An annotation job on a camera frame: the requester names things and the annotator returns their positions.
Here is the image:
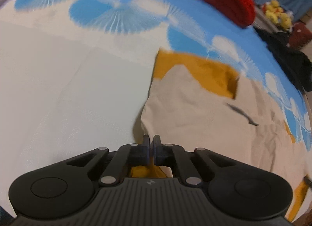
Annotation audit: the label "blue and white printed bedsheet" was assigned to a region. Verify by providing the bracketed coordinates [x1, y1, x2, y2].
[0, 0, 312, 214]

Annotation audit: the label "beige and mustard garment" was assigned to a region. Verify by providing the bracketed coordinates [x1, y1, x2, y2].
[129, 46, 312, 222]

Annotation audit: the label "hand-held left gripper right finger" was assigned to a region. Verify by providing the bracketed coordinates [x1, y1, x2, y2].
[150, 135, 235, 187]

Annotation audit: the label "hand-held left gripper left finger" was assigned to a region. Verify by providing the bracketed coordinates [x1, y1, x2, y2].
[66, 135, 153, 187]

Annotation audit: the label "black cloth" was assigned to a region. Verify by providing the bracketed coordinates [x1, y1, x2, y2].
[253, 26, 312, 92]

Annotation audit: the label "dark red thing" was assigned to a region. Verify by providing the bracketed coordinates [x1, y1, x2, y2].
[287, 21, 312, 51]

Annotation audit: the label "yellow plush toys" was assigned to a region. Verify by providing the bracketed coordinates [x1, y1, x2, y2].
[264, 0, 293, 31]

